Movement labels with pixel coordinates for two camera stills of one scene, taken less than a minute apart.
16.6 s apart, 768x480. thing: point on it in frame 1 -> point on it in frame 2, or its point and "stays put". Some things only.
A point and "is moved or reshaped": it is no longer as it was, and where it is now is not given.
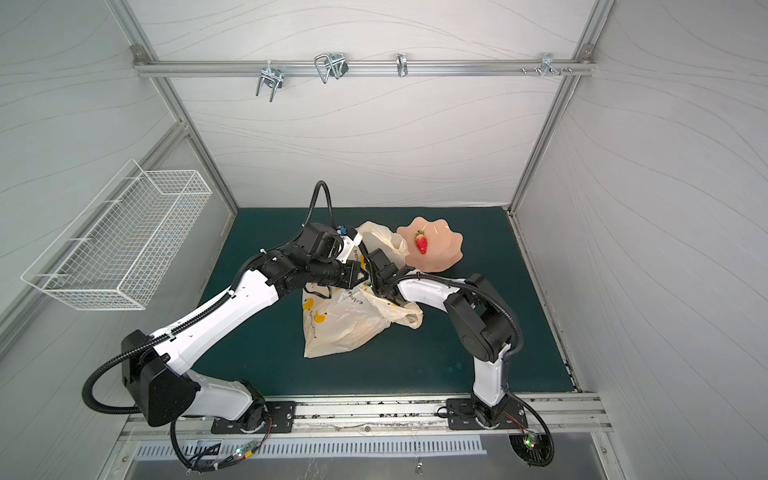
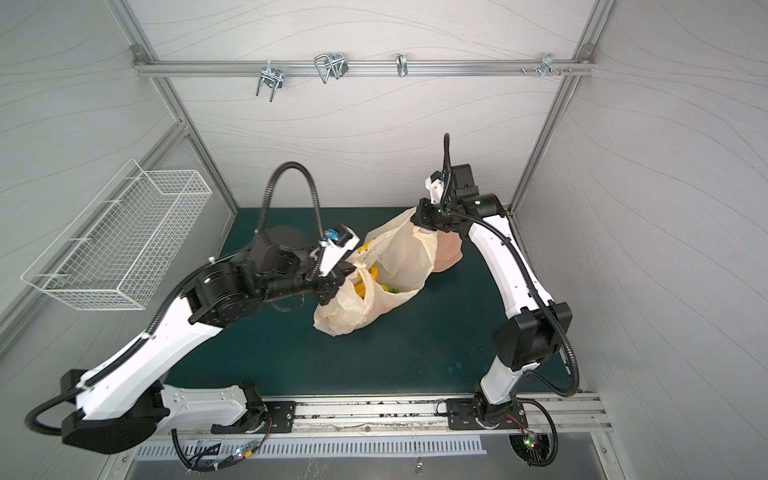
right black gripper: [381, 274] -> [424, 217]
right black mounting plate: [469, 414] stays put
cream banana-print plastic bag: [336, 318] is moved or reshaped
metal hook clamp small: [402, 66] stays put
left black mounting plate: [279, 417] stays put
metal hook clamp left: [274, 75] stays put
